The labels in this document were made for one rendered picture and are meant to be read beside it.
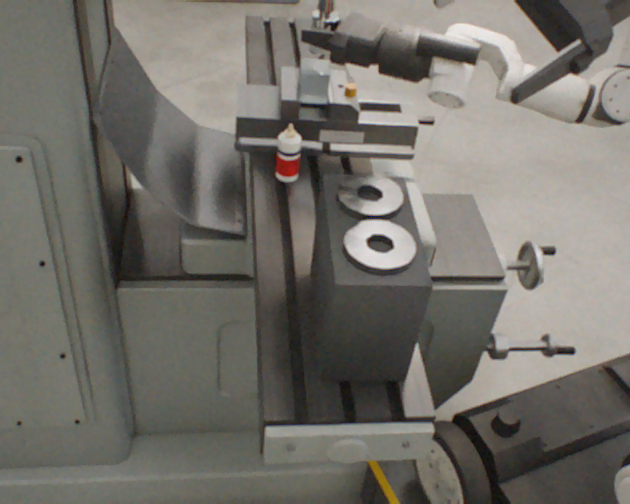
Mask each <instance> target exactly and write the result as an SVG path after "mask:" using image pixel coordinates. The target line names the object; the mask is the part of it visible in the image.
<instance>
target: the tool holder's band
mask: <svg viewBox="0 0 630 504"><path fill-rule="evenodd" d="M311 21H312V22H313V23H314V24H316V25H319V26H324V27H331V26H335V25H338V24H339V22H340V16H339V15H338V14H336V13H335V12H333V13H332V16H331V17H329V18H324V17H321V16H320V15H319V11H318V10H316V11H314V12H313V13H312V14H311Z"/></svg>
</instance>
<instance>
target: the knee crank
mask: <svg viewBox="0 0 630 504"><path fill-rule="evenodd" d="M485 352H488V355H489V357H490V358H491V359H492V360H505V359H506V358H507V357H508V354H509V352H541V353H542V355H543V356H544V357H545V358H547V359H551V358H553V357H554V356H555V355H568V356H573V355H574V354H575V352H576V350H575V348H574V347H573V346H567V343H566V340H556V338H555V337H554V336H553V334H551V333H545V334H543V336H542V337H541V340H509V341H508V338H507V336H506V334H505V333H491V336H490V338H489V341H488V343H487V346H486V348H485Z"/></svg>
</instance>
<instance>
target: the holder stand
mask: <svg viewBox="0 0 630 504"><path fill-rule="evenodd" d="M310 271H311V284H312V296H313V307H314V319H315V331H316V342H317V354H318V367H319V378H320V380H322V381H405V380H406V377H407V374H408V370H409V367H410V363H411V360H412V355H413V352H415V349H416V345H417V342H418V338H419V335H420V331H421V328H422V325H423V321H424V318H425V314H426V311H427V307H428V304H429V300H430V297H431V294H432V290H433V287H434V286H433V283H432V279H431V274H430V270H429V266H428V263H427V259H426V255H425V251H424V247H423V244H422V240H421V236H420V232H419V229H418V225H417V221H415V217H414V213H413V210H412V206H411V202H410V197H409V193H408V190H407V186H406V182H405V178H404V177H396V176H380V175H376V174H369V173H361V174H353V175H339V174H322V176H321V182H320V190H319V200H318V208H317V216H316V224H315V233H314V241H313V249H312V258H311V266H310Z"/></svg>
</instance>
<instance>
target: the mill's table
mask: <svg viewBox="0 0 630 504"><path fill-rule="evenodd" d="M310 23H311V19H297V18H295V19H294V20H288V18H277V17H269V19H264V18H263V17H256V16H246V25H245V59H246V85H261V86H279V87H280V77H281V67H288V68H298V69H299V73H300V60H301V58H315V56H314V54H312V53H311V52H310V51H309V50H308V45H309V44H307V43H304V42H302V41H301V30H302V29H310ZM315 59H317V58H315ZM277 155H278V154H271V153H250V152H249V168H250V194H251V222H252V249H253V275H254V303H255V330H256V356H257V384H258V411H259V439H260V454H263V463H264V464H283V463H332V462H336V463H341V464H351V463H355V462H358V461H373V460H403V459H424V458H425V456H426V454H427V451H428V448H429V445H430V443H431V440H432V437H433V434H434V427H433V425H434V422H435V419H436V413H435V409H434V405H433V401H432V397H431V393H430V389H429V385H428V381H427V377H426V373H425V369H424V366H423V362H422V358H421V353H420V349H419V345H418V342H417V345H416V349H415V352H413V355H412V360H411V363H410V367H409V370H408V374H407V377H406V380H405V381H322V380H320V378H319V367H318V354H317V342H316V331H315V319H314V307H313V296H312V284H311V271H310V266H311V258H312V249H313V241H314V233H315V224H316V216H317V208H318V200H319V190H320V182H321V176H322V174H339V175H353V174H361V173H369V174H374V170H373V166H372V162H371V158H353V157H332V156H330V155H329V152H327V151H322V152H321V156H312V155H300V159H299V170H298V177H297V179H295V180H293V181H289V182H286V181H282V180H280V179H279V178H278V177H277V175H276V172H277Z"/></svg>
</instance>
